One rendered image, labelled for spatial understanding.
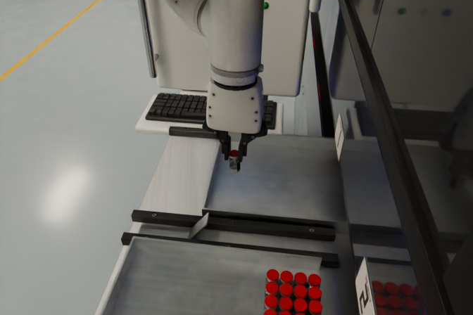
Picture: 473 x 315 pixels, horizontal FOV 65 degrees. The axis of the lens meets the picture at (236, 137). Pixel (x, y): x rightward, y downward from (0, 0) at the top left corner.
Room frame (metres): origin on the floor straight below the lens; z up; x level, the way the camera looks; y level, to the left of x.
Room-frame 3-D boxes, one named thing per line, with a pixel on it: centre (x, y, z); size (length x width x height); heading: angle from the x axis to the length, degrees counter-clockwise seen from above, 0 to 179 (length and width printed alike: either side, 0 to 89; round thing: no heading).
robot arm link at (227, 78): (0.56, 0.00, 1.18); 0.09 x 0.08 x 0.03; 80
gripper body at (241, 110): (0.56, 0.00, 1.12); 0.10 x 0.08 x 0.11; 80
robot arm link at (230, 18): (0.57, 0.00, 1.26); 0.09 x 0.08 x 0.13; 39
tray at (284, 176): (0.59, -0.12, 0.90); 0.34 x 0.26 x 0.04; 83
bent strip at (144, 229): (0.45, 0.12, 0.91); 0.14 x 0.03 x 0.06; 83
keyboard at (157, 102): (0.98, 0.08, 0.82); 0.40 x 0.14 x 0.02; 83
